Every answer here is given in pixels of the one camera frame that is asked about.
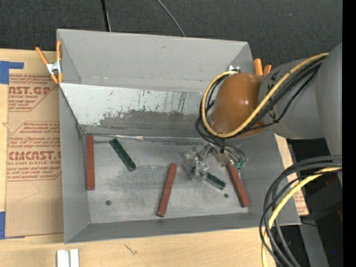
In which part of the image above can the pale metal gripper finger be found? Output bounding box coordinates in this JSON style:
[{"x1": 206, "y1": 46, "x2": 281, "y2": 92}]
[
  {"x1": 188, "y1": 162, "x2": 209, "y2": 181},
  {"x1": 182, "y1": 148, "x2": 201, "y2": 164}
]

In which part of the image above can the dark green flat block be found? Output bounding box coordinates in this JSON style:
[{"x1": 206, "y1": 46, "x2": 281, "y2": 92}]
[
  {"x1": 205, "y1": 172, "x2": 227, "y2": 191},
  {"x1": 108, "y1": 138, "x2": 137, "y2": 172}
]

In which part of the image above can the grey metal bin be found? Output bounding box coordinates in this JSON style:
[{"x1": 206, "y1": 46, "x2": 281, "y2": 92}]
[{"x1": 56, "y1": 28, "x2": 302, "y2": 244}]

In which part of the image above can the brown cardboard board, red print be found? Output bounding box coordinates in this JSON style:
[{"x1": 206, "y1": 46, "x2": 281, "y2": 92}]
[{"x1": 0, "y1": 48, "x2": 310, "y2": 239}]

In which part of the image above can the red-brown flat block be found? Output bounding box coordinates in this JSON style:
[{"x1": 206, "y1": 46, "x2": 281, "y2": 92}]
[
  {"x1": 155, "y1": 162, "x2": 178, "y2": 218},
  {"x1": 85, "y1": 134, "x2": 96, "y2": 191},
  {"x1": 224, "y1": 162, "x2": 251, "y2": 209}
]

